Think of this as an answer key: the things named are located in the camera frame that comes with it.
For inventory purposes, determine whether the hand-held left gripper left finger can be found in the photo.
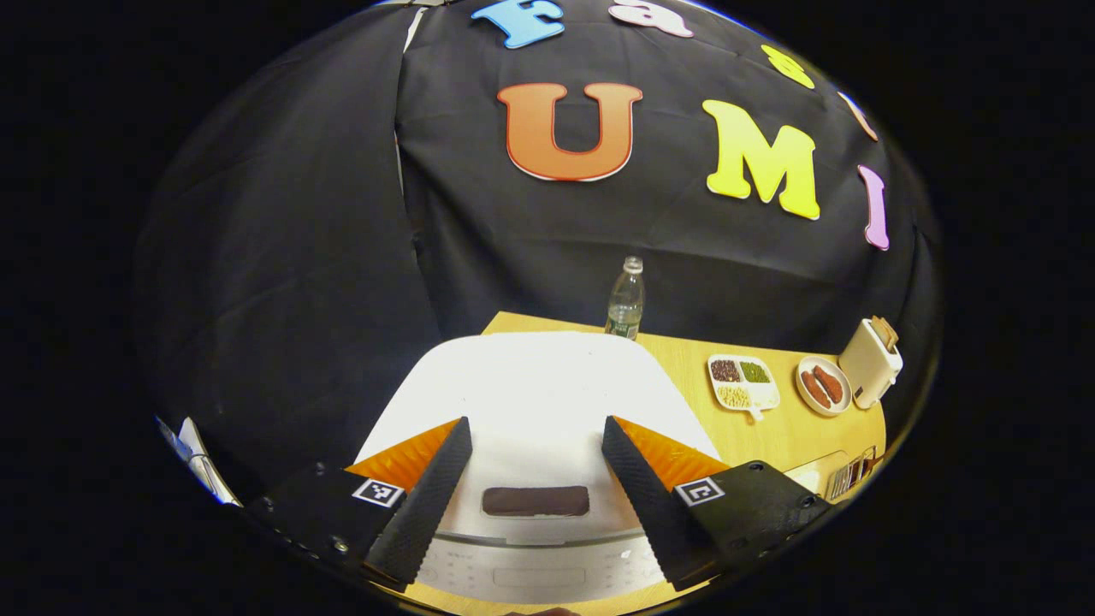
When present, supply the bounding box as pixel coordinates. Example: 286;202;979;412
248;417;474;591

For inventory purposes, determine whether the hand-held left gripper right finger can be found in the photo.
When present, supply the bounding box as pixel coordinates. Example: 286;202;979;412
601;416;832;593

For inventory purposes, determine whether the white rice cooker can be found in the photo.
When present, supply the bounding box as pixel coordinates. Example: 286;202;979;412
353;331;724;607

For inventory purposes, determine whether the clear box of rice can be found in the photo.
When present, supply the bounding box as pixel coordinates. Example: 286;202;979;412
783;451;856;497

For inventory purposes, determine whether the white divided bean tray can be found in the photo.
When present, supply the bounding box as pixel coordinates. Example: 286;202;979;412
707;354;781;423

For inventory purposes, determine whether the clear plastic water bottle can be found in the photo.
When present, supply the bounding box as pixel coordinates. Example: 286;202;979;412
605;256;646;341

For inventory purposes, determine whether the white round plate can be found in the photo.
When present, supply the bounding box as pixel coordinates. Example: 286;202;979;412
796;356;853;418

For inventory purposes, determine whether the white side desk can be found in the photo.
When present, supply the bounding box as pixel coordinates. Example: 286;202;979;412
158;418;240;507

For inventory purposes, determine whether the white toaster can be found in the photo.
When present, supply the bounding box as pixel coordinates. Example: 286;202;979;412
838;317;904;410

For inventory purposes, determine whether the black backdrop cloth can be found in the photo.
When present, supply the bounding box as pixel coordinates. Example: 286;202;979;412
137;0;942;506

